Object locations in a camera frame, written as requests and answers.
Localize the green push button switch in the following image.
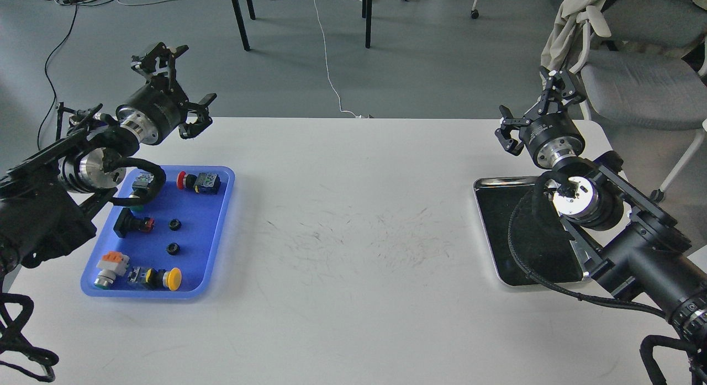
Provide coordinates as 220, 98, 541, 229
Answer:
127, 172, 164, 204

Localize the beige jacket on chair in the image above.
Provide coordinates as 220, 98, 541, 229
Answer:
540, 0, 611, 71

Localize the yellow push button switch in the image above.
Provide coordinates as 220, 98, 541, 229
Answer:
127, 266, 182, 292

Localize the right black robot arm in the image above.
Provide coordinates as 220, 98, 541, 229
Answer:
495, 66, 706, 384

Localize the blue plastic tray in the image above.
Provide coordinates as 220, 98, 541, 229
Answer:
80, 165, 236, 300

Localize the black push button switch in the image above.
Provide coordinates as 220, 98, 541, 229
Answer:
113, 207, 155, 238

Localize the steel tray with black liner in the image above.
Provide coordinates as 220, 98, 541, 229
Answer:
474, 176, 585, 287

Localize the silver orange push button switch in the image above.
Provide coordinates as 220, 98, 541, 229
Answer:
93, 251, 130, 289

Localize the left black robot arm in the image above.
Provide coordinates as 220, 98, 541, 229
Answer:
1, 42, 215, 278

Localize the black table leg left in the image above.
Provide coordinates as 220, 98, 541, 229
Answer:
230, 0, 257, 52

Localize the red emergency stop switch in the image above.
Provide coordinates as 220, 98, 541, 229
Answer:
175, 171, 221, 194

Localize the black floor cable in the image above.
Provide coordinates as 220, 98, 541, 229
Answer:
36, 4, 81, 148

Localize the grey office chair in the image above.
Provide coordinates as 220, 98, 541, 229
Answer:
561, 0, 705, 202

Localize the black table leg right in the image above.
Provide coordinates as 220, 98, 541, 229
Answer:
362, 0, 373, 49

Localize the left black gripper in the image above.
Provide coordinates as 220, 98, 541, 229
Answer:
116, 42, 217, 145

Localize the black table leg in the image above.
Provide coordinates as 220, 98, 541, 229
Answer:
230, 0, 257, 52
362, 0, 373, 49

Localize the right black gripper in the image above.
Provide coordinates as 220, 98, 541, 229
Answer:
495, 66, 585, 170

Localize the white floor cable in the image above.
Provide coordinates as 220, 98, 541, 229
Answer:
265, 0, 376, 119

